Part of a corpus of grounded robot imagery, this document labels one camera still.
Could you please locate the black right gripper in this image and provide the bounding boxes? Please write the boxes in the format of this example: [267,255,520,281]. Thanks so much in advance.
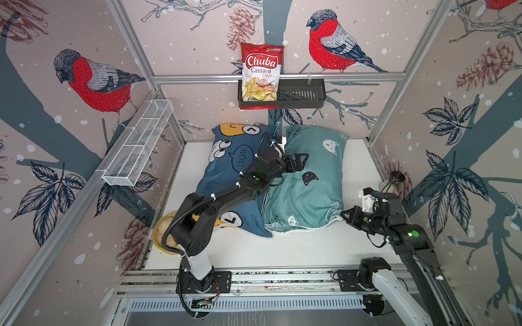
[338,205,387,235]

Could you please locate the red Chuba chips bag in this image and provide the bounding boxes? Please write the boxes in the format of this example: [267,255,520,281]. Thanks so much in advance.
[239,43,284,110]

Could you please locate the blue cartoon pillow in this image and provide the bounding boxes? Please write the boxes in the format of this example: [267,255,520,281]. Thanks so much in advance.
[196,124,276,238]

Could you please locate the horizontal aluminium bar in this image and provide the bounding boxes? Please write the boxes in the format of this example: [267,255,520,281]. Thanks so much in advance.
[152,72,406,85]

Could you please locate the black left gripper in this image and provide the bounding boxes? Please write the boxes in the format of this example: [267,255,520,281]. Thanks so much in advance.
[266,153,309,184]

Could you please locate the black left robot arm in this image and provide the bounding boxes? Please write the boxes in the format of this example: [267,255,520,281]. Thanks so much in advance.
[160,143,309,294]

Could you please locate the black wire shelf basket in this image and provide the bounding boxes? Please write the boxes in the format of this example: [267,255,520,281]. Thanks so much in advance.
[237,79,326,109]

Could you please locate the yellow steamer basket with dumplings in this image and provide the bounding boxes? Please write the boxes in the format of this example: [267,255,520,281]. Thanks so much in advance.
[152,211,181,255]

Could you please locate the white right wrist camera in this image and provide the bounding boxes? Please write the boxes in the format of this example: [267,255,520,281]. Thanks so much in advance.
[358,187,377,213]

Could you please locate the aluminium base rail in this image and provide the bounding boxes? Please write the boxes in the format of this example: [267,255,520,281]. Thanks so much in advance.
[116,268,387,315]

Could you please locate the white wire mesh basket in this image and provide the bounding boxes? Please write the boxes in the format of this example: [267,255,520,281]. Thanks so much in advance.
[102,99,173,187]

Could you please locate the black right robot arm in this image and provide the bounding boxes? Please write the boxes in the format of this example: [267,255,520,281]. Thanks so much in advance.
[341,187,471,325]

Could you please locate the black-capped spice jar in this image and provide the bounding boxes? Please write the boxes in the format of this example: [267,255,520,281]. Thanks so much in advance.
[379,171,406,194]

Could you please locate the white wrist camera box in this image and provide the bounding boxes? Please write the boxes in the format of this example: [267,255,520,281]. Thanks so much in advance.
[275,136,287,148]

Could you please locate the green cat pillow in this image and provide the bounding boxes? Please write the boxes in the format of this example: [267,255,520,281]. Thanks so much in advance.
[262,125,349,233]

